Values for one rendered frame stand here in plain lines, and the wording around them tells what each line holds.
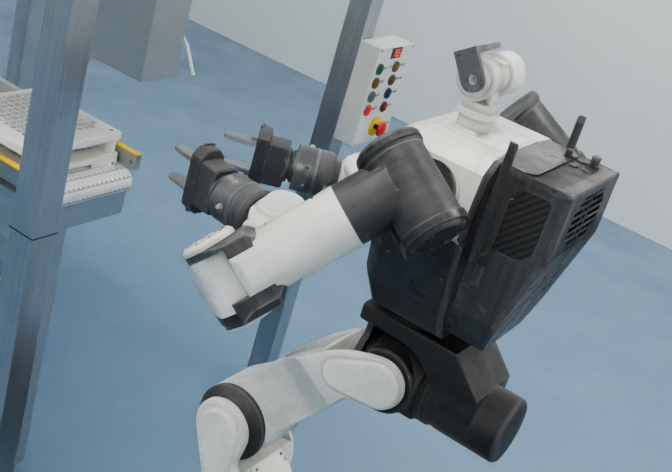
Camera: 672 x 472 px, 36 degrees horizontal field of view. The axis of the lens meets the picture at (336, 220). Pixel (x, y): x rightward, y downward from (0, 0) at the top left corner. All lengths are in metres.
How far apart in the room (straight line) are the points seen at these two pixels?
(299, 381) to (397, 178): 0.55
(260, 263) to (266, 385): 0.52
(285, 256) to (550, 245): 0.37
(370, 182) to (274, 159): 0.58
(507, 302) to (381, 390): 0.28
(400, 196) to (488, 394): 0.44
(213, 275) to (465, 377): 0.44
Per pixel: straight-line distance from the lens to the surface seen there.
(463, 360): 1.62
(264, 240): 1.36
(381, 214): 1.35
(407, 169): 1.35
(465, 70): 1.50
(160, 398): 2.92
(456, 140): 1.49
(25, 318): 2.01
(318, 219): 1.35
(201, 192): 1.76
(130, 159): 2.17
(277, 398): 1.84
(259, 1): 6.19
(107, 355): 3.05
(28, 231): 1.92
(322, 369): 1.72
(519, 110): 1.73
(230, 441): 1.88
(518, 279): 1.49
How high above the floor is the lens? 1.68
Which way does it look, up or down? 23 degrees down
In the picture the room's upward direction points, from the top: 17 degrees clockwise
